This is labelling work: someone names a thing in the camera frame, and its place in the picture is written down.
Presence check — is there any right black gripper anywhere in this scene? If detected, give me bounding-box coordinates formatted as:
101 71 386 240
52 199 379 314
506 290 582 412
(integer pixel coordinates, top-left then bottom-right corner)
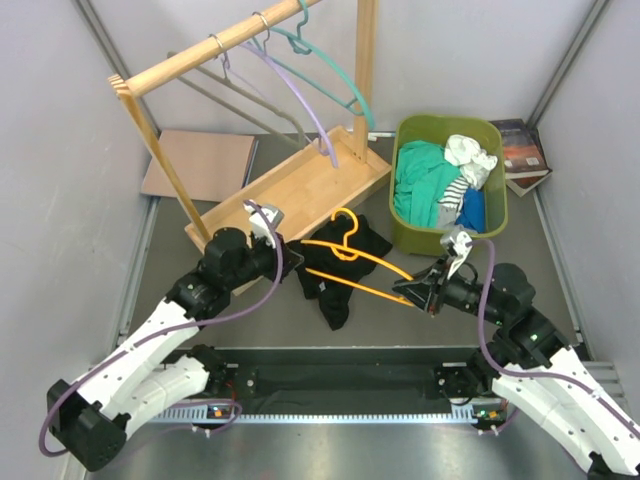
391 253 506 324

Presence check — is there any wooden clothes rack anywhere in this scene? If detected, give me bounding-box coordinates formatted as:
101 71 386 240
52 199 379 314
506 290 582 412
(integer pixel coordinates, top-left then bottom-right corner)
109 1 391 249

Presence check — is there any perforated cable duct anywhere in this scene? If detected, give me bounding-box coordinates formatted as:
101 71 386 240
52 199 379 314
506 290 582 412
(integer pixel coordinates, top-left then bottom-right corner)
150 404 508 426

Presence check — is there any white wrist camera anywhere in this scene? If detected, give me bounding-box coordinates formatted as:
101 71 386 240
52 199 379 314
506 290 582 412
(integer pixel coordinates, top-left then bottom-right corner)
440 225 472 280
243 200 284 249

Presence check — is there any white garment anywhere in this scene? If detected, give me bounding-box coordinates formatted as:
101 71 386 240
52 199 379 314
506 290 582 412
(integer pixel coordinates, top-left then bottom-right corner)
444 134 498 190

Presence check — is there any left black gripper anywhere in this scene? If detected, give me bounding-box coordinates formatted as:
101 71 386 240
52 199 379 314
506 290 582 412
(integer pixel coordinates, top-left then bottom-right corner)
226 229 304 291

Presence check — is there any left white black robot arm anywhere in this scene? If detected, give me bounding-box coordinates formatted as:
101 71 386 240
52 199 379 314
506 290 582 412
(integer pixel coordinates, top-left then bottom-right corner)
38 227 304 472

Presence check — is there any blue garment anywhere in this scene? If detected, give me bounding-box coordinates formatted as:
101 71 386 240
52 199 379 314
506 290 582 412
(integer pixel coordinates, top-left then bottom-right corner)
455 188 486 234

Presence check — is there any striped garment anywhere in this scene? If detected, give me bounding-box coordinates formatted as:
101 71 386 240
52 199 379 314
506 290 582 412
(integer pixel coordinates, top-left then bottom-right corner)
438 176 470 212

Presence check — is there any white marker pen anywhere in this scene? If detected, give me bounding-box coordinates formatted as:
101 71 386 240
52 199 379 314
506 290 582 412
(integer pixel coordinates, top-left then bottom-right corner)
368 132 396 141

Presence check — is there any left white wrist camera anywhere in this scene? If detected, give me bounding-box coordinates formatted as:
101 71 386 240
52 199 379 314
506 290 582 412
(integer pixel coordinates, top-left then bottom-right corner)
243 200 284 249

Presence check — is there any green plastic bin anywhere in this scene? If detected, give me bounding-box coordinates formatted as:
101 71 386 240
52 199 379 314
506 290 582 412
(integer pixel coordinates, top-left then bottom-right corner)
388 114 508 256

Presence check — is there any orange plastic hanger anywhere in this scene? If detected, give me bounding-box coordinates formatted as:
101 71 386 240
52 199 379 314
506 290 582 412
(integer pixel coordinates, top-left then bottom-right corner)
301 207 413 307

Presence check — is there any purple plastic hanger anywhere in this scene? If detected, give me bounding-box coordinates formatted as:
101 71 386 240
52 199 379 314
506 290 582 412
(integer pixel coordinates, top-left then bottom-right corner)
240 43 339 169

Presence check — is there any lower paperback book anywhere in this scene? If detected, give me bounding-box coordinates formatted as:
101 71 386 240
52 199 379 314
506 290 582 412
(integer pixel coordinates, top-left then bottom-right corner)
506 170 552 197

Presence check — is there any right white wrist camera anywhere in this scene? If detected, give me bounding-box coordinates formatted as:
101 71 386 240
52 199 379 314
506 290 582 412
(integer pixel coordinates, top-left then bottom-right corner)
440 225 472 280

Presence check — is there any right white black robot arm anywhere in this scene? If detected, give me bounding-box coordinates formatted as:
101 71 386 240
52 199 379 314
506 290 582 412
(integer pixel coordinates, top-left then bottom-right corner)
393 257 639 479

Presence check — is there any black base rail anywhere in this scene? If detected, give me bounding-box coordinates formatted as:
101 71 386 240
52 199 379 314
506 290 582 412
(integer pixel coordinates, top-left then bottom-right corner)
190 344 489 415

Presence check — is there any grey velvet hanger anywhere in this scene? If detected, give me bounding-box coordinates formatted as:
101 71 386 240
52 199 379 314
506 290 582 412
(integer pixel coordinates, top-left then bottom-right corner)
177 66 307 150

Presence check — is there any brown cardboard folder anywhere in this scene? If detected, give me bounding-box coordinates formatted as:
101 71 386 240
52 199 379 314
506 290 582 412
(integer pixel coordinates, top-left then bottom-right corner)
159 130 258 202

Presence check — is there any teal garment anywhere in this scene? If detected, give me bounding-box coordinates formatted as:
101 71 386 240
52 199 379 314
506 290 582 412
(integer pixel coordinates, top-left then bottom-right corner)
392 140 460 229

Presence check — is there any dark hardcover book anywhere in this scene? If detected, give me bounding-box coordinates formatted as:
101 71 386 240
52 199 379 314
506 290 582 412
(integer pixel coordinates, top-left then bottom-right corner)
491 119 550 179

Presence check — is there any black tank top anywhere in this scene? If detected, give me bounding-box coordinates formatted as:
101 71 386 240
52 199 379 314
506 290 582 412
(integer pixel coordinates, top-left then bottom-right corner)
288 213 394 331

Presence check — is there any teal plastic hanger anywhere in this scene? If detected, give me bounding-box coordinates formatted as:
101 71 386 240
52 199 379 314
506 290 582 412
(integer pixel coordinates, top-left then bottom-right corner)
251 1 375 128

